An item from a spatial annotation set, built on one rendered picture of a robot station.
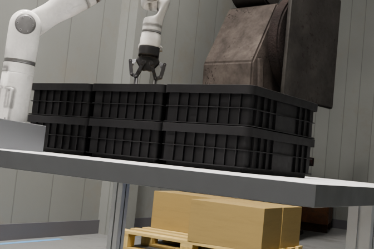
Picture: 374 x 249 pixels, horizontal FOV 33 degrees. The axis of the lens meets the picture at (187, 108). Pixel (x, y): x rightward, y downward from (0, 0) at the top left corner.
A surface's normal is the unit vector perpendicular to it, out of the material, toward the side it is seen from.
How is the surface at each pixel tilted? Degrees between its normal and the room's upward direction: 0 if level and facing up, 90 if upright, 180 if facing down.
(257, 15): 64
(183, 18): 90
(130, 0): 90
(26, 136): 90
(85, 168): 90
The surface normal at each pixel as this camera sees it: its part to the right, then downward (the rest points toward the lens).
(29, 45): 0.43, -0.01
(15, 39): 0.07, -0.03
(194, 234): -0.45, -0.11
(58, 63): 0.86, 0.04
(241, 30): -0.56, -0.55
